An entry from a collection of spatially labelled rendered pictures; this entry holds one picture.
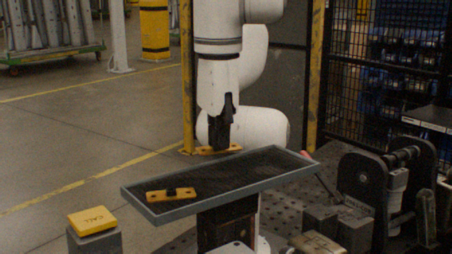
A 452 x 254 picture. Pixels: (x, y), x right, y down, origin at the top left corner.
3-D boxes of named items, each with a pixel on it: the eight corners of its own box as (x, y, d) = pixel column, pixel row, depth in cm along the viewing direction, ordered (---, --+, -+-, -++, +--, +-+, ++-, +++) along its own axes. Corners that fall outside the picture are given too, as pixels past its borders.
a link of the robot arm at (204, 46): (187, 33, 82) (187, 50, 82) (202, 40, 74) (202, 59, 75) (231, 31, 84) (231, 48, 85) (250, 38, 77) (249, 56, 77)
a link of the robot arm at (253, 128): (220, 179, 128) (221, 98, 120) (286, 187, 125) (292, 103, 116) (210, 200, 117) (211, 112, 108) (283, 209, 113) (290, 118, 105)
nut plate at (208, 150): (200, 156, 82) (200, 150, 82) (194, 148, 86) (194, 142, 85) (243, 150, 85) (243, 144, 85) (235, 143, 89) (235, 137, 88)
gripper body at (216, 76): (189, 45, 83) (190, 105, 86) (207, 54, 74) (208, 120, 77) (227, 43, 85) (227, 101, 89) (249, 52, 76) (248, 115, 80)
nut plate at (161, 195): (147, 203, 76) (146, 197, 76) (145, 193, 80) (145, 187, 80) (197, 197, 78) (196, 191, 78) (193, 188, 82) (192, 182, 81)
